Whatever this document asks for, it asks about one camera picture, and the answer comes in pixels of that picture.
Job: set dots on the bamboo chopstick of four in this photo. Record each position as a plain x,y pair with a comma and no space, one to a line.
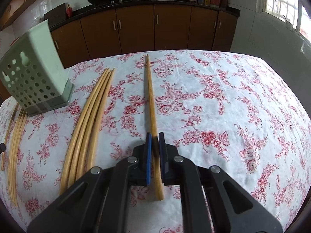
70,150
97,122
87,133
77,151

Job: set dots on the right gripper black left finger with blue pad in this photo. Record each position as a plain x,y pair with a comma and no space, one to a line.
99,200

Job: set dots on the brown lower kitchen cabinets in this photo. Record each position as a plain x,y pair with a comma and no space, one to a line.
144,28

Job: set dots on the green perforated utensil holder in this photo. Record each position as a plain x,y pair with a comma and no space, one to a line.
32,72

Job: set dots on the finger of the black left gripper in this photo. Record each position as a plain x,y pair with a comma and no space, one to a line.
2,147

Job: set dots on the window with grid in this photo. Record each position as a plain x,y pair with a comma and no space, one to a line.
291,12

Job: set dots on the small red bottle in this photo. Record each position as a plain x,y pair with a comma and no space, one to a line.
69,10

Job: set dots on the floral red white tablecloth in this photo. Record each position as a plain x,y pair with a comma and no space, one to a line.
224,109

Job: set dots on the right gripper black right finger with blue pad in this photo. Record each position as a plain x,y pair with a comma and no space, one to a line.
211,200

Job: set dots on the black box on counter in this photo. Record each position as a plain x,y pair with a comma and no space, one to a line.
56,15

